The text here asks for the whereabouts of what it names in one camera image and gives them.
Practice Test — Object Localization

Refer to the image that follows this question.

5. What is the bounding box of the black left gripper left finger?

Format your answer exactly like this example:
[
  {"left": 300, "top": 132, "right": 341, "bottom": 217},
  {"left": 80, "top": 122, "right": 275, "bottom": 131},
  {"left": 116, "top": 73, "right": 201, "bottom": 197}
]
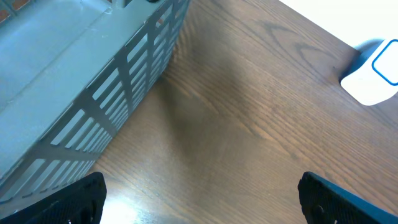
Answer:
[{"left": 1, "top": 172, "right": 107, "bottom": 224}]

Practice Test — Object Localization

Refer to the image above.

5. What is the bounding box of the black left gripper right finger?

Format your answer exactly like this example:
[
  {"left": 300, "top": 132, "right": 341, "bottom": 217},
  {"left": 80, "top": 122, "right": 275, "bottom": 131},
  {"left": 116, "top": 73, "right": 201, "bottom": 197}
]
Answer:
[{"left": 298, "top": 171, "right": 397, "bottom": 224}]

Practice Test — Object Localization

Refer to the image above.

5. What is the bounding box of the white barcode scanner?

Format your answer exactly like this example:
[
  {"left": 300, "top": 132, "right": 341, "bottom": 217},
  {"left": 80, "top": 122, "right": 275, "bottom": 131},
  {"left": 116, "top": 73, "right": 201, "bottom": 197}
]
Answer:
[{"left": 340, "top": 39, "right": 397, "bottom": 106}]

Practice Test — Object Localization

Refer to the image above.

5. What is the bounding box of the grey plastic mesh basket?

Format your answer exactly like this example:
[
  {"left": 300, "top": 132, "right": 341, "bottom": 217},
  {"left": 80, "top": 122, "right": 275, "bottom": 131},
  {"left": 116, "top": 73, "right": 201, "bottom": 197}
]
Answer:
[{"left": 1, "top": 0, "right": 189, "bottom": 215}]

